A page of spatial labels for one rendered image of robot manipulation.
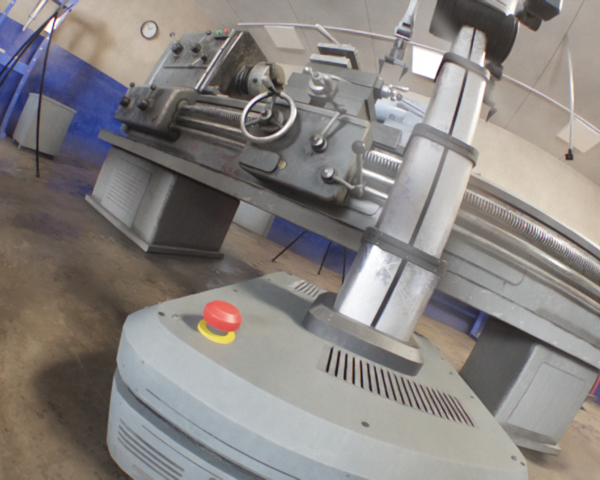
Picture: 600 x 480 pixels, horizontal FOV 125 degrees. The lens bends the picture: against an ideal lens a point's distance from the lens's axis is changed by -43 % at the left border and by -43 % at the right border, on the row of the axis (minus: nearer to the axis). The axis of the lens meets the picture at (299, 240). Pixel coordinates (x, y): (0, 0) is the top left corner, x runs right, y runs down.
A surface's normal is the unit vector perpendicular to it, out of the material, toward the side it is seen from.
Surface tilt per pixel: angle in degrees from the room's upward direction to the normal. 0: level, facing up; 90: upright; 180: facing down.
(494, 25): 132
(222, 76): 90
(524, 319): 90
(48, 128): 90
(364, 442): 45
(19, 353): 0
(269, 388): 0
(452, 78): 90
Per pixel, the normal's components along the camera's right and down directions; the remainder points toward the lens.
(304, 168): -0.31, -0.10
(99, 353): 0.41, -0.91
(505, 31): -0.41, 0.58
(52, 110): 0.88, 0.41
